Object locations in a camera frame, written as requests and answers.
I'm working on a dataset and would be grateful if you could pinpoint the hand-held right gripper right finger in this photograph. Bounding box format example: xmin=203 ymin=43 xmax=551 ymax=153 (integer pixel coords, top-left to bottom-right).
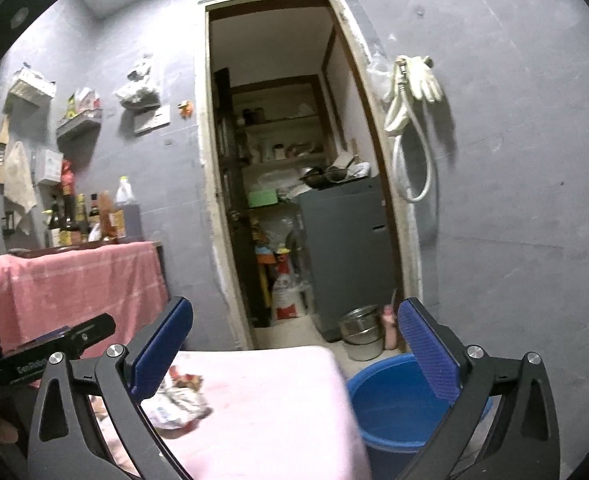
xmin=399 ymin=297 xmax=560 ymax=480

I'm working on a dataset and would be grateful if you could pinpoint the grey washing machine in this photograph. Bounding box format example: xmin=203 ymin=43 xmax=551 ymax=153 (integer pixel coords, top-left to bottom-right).
xmin=297 ymin=175 xmax=404 ymax=343

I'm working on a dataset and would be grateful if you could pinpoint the white wall shelf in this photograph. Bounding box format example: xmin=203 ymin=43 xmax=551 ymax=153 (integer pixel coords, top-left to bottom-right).
xmin=56 ymin=87 xmax=104 ymax=154

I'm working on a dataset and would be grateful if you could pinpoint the large clear oil bottle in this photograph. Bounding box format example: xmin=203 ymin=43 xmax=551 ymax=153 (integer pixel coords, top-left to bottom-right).
xmin=116 ymin=176 xmax=144 ymax=242

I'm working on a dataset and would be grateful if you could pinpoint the white sack red label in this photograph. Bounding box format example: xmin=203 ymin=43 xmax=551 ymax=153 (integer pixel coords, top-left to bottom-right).
xmin=271 ymin=260 xmax=308 ymax=322

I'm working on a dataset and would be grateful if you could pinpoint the pink plastic bottle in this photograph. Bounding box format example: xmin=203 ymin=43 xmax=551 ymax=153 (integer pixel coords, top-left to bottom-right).
xmin=383 ymin=305 xmax=401 ymax=352

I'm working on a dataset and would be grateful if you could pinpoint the white wall basket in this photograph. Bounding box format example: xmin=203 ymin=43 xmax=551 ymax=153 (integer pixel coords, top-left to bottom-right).
xmin=3 ymin=65 xmax=57 ymax=114

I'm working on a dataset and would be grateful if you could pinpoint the orange sauce bottle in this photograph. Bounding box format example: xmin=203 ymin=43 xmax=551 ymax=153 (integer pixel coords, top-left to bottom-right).
xmin=99 ymin=191 xmax=125 ymax=241

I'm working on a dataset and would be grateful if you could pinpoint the wooden shelf unit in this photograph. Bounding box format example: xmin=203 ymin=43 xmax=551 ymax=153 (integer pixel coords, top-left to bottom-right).
xmin=229 ymin=76 xmax=333 ymax=211

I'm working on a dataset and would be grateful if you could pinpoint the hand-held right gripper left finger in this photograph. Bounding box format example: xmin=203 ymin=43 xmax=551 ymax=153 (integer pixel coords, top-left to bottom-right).
xmin=27 ymin=296 xmax=195 ymax=480

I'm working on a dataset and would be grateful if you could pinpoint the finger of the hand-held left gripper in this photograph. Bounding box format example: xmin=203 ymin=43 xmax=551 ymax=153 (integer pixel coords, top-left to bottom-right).
xmin=24 ymin=313 xmax=116 ymax=358

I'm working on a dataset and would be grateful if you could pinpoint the black wok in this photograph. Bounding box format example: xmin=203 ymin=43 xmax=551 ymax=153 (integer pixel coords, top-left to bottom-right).
xmin=299 ymin=164 xmax=348 ymax=190

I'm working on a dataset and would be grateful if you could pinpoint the green box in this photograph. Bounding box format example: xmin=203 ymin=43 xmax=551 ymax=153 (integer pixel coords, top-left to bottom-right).
xmin=247 ymin=188 xmax=280 ymax=209

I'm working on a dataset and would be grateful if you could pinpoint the wooden brush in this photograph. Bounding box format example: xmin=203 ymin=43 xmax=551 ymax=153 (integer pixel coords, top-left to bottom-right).
xmin=0 ymin=117 xmax=12 ymax=184

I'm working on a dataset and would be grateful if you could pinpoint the stainless steel pot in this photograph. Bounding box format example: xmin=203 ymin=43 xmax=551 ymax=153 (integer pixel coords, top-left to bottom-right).
xmin=345 ymin=335 xmax=386 ymax=362
xmin=339 ymin=304 xmax=381 ymax=342

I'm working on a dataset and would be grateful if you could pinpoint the white cloth on hook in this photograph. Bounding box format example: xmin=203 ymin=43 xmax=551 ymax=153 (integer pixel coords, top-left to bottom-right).
xmin=407 ymin=55 xmax=444 ymax=102

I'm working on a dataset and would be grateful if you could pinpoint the blue plastic basin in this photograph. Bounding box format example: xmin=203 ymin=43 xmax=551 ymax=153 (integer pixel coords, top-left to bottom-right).
xmin=347 ymin=352 xmax=493 ymax=453

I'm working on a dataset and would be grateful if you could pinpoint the dark wooden door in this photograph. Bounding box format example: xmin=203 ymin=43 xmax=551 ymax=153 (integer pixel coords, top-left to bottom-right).
xmin=213 ymin=66 xmax=275 ymax=329

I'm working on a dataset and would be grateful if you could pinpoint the white wall box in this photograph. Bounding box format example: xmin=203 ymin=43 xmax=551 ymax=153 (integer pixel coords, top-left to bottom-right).
xmin=33 ymin=149 xmax=64 ymax=184

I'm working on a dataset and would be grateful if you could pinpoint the pink towel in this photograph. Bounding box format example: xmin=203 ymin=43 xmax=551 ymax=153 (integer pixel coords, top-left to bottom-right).
xmin=0 ymin=241 xmax=170 ymax=361

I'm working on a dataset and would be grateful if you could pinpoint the white wall socket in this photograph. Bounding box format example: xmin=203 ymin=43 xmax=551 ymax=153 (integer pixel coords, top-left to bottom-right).
xmin=133 ymin=106 xmax=171 ymax=135

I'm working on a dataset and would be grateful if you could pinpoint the red capped bottle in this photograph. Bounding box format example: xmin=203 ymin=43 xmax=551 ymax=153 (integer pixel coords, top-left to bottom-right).
xmin=60 ymin=160 xmax=78 ymax=246

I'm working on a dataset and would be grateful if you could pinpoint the white wrapper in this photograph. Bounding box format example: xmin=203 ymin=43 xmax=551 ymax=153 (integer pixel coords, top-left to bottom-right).
xmin=142 ymin=365 xmax=214 ymax=433

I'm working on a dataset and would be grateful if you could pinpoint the white plastic bag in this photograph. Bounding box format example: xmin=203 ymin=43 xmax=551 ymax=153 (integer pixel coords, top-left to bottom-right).
xmin=116 ymin=56 xmax=162 ymax=110

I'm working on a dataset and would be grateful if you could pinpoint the white hose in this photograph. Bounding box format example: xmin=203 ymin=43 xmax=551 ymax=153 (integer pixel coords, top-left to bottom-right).
xmin=385 ymin=55 xmax=438 ymax=204

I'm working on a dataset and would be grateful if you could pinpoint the beige hanging cloth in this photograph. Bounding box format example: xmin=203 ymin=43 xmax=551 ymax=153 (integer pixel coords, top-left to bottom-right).
xmin=3 ymin=141 xmax=38 ymax=235

